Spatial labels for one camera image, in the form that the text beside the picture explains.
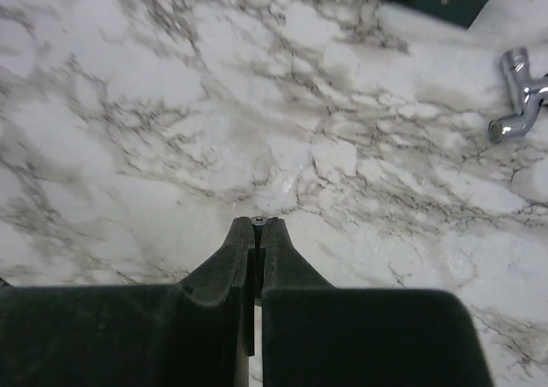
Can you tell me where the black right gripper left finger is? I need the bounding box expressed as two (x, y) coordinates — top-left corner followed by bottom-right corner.
(1, 217), (255, 386)

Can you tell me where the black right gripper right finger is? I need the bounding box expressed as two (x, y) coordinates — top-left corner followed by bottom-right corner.
(260, 217), (492, 386)

